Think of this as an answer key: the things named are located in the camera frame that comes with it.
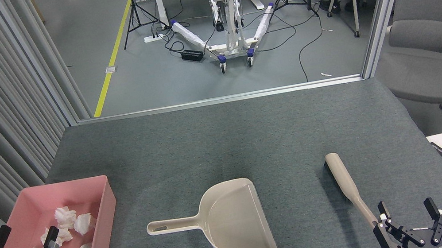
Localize silver table rail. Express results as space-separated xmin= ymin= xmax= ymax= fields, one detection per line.
xmin=77 ymin=73 xmax=364 ymax=128

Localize black floor cable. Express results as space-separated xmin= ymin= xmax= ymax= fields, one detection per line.
xmin=150 ymin=10 xmax=214 ymax=63
xmin=247 ymin=0 xmax=333 ymax=91

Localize beige plastic dustpan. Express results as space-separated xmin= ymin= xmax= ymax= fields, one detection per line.
xmin=141 ymin=174 xmax=279 ymax=248

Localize black power adapter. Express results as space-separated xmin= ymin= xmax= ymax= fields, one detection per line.
xmin=181 ymin=47 xmax=205 ymax=64

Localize white power strip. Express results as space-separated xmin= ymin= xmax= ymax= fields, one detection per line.
xmin=143 ymin=32 xmax=166 ymax=44

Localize white wheeled stand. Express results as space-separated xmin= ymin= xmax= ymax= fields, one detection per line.
xmin=164 ymin=0 xmax=285 ymax=81

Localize beige hand brush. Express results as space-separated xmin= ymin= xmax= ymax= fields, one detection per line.
xmin=324 ymin=147 xmax=380 ymax=235

